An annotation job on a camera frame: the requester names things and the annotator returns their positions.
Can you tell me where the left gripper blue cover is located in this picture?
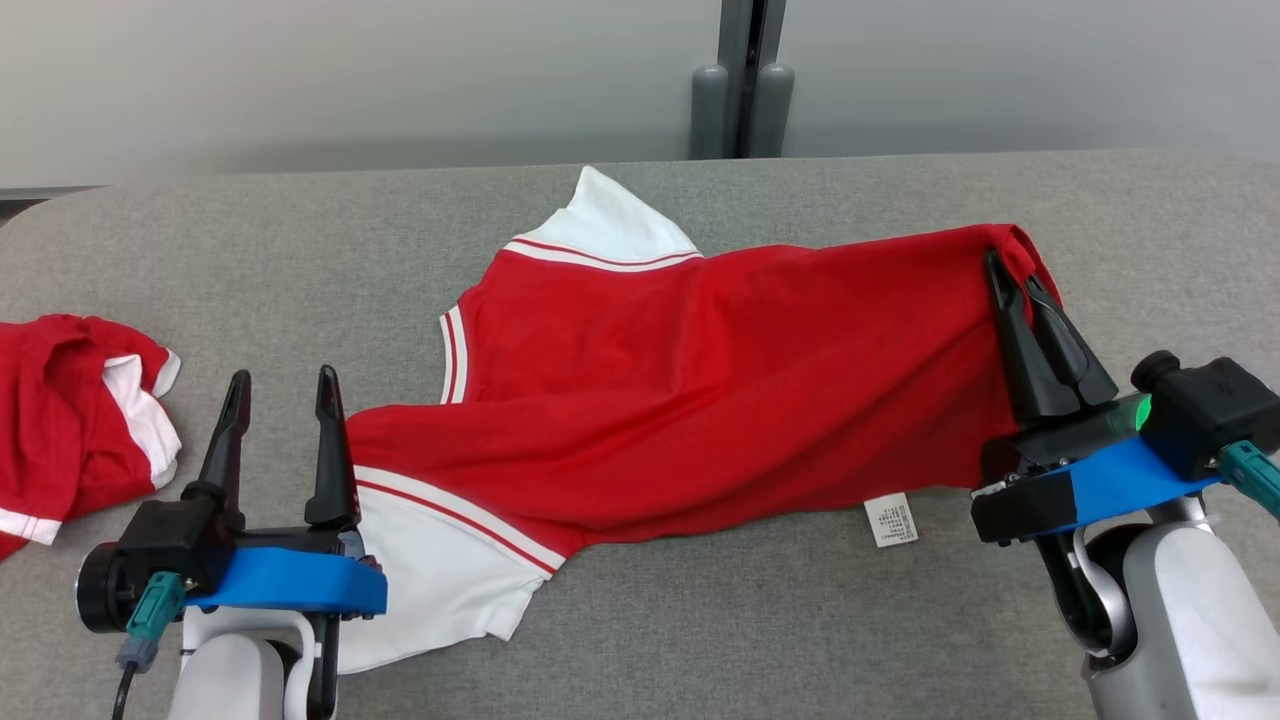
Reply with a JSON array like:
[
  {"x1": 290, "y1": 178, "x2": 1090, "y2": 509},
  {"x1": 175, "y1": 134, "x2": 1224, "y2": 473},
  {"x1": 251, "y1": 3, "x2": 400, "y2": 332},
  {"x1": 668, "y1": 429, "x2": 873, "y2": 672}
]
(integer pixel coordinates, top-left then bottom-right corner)
[{"x1": 182, "y1": 365, "x2": 389, "y2": 622}]

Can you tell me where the teal plug left camera cable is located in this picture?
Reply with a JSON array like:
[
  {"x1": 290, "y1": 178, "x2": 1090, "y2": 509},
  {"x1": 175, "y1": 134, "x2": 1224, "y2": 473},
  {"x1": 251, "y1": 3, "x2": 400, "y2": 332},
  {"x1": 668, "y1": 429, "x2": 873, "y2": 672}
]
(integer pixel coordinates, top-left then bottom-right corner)
[{"x1": 112, "y1": 571, "x2": 189, "y2": 720}]

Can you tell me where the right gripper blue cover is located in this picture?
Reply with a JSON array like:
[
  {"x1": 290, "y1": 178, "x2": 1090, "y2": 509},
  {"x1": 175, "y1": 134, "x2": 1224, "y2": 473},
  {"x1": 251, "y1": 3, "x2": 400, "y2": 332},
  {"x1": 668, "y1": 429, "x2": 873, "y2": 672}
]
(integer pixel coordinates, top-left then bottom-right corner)
[{"x1": 970, "y1": 248, "x2": 1223, "y2": 546}]

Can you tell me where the red jersey with letters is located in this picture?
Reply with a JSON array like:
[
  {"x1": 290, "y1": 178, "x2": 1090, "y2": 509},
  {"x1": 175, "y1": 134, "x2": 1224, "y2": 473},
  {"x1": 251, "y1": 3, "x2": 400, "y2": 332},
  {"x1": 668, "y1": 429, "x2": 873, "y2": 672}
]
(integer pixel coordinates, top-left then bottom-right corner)
[{"x1": 335, "y1": 165, "x2": 1063, "y2": 677}]

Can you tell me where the red shirt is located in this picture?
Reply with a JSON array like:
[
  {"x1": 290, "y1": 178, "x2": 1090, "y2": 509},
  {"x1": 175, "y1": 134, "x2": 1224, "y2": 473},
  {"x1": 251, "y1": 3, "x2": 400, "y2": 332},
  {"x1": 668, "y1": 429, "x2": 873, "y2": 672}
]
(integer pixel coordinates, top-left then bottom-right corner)
[{"x1": 0, "y1": 313, "x2": 184, "y2": 562}]

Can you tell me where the teal plug camera cable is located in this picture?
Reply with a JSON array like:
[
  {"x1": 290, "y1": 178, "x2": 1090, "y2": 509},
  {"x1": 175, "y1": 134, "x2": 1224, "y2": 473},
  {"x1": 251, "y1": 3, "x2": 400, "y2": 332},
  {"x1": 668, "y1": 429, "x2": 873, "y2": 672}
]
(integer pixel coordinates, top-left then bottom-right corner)
[
  {"x1": 1219, "y1": 439, "x2": 1280, "y2": 523},
  {"x1": 112, "y1": 571, "x2": 189, "y2": 720}
]

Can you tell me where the grey partition post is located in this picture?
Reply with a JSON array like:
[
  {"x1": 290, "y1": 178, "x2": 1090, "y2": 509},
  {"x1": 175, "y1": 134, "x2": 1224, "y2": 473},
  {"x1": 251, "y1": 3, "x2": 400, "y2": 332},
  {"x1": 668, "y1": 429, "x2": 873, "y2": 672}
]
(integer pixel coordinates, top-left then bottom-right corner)
[{"x1": 689, "y1": 0, "x2": 797, "y2": 162}]

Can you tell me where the teal plug right camera cable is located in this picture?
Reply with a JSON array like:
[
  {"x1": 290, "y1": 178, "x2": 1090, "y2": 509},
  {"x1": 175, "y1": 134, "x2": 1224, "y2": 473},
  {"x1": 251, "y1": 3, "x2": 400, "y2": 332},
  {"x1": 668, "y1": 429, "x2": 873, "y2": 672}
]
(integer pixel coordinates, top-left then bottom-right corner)
[{"x1": 1219, "y1": 439, "x2": 1280, "y2": 523}]

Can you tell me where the grey wall base rail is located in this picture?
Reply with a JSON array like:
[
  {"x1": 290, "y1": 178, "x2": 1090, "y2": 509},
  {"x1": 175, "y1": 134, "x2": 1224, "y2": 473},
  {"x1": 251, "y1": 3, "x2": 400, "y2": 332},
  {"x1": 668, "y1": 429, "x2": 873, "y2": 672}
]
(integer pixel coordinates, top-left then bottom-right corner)
[{"x1": 0, "y1": 184, "x2": 107, "y2": 202}]

